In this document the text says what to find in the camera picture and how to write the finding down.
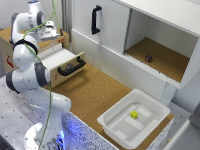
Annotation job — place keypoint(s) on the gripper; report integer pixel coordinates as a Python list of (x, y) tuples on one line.
[(49, 30)]

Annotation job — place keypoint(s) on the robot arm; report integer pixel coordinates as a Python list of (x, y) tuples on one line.
[(25, 78)]

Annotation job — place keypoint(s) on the wooden drawer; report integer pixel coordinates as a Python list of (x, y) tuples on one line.
[(60, 58)]

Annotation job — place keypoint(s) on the wooden drawer box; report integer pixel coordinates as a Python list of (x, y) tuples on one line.
[(4, 35)]

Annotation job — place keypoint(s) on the white sliding door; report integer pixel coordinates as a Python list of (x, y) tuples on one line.
[(111, 25)]

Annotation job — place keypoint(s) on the white cabinet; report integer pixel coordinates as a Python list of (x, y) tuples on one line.
[(110, 60)]

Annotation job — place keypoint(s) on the purple block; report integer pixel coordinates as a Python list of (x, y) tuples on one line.
[(148, 58)]

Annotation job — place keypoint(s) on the yellow block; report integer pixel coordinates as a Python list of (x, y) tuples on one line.
[(134, 114)]

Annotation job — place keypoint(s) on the white plastic box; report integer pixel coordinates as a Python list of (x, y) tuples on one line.
[(120, 126)]

